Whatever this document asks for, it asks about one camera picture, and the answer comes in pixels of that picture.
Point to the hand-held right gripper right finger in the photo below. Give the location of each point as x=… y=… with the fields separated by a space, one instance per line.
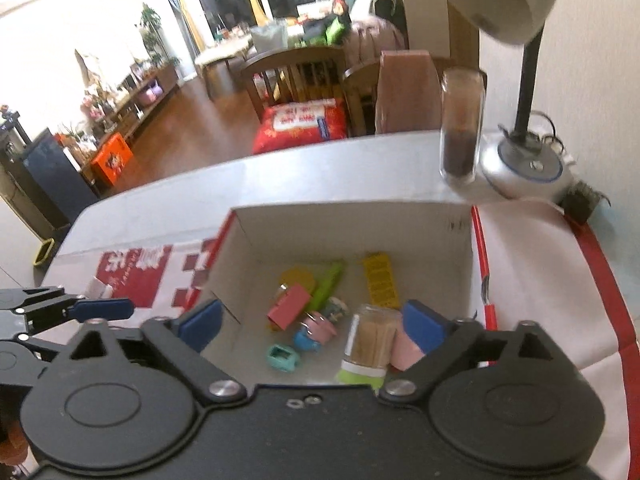
x=425 y=327

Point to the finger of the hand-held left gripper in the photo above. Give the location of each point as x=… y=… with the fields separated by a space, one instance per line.
x=22 y=360
x=105 y=308

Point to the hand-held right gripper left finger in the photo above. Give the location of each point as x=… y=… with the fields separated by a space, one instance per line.
x=200 y=325

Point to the pink heart-shaped box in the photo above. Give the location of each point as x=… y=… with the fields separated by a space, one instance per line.
x=405 y=350

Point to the toothpick jar with green lid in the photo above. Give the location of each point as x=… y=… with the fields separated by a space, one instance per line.
x=370 y=340

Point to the yellow carton box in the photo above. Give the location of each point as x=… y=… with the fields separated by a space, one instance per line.
x=380 y=280

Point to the red binder clip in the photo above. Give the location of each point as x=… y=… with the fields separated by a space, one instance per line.
x=287 y=307

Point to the small white toy figure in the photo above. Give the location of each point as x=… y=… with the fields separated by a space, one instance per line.
x=337 y=307

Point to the green plastic toy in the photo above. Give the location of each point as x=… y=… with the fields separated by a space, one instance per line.
x=327 y=280

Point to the yellow wooden castanet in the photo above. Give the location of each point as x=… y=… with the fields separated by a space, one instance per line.
x=297 y=276

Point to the pink and blue toy figure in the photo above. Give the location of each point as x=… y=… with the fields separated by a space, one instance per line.
x=315 y=332

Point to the red cardboard shoe box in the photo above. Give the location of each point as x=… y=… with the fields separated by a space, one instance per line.
x=350 y=230

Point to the person's left hand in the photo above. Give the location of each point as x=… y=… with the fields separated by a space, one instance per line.
x=10 y=437

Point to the yellow and black floor object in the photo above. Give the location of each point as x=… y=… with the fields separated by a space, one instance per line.
x=44 y=252

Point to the red and white printed tablecloth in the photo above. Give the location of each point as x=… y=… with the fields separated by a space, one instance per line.
x=550 y=285

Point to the orange printed box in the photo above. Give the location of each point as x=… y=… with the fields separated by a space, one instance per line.
x=112 y=157

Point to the wooden media cabinet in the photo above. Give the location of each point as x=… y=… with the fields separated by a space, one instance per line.
x=145 y=110

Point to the glass tumbler with brown contents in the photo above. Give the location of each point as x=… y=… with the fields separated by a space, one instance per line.
x=462 y=125

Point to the red rice bag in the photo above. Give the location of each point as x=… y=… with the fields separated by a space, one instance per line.
x=300 y=125

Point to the pink towel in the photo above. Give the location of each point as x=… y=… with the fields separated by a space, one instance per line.
x=405 y=90

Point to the light wooden coffee table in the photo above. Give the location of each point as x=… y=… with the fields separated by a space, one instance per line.
x=220 y=52

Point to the wooden slatted dining chair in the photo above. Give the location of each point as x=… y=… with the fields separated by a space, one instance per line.
x=295 y=60

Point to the green potted plant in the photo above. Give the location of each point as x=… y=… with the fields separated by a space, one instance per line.
x=151 y=30

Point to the pink clothes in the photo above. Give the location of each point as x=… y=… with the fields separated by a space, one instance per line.
x=375 y=35

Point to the grey plastic bag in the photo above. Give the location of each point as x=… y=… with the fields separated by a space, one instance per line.
x=270 y=35

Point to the blue and yellow curtain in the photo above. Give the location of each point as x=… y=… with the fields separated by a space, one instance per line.
x=175 y=10

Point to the wooden door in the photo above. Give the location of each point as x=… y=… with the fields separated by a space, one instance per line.
x=430 y=10

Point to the yellow giraffe toy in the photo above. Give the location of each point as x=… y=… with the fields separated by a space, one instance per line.
x=250 y=2

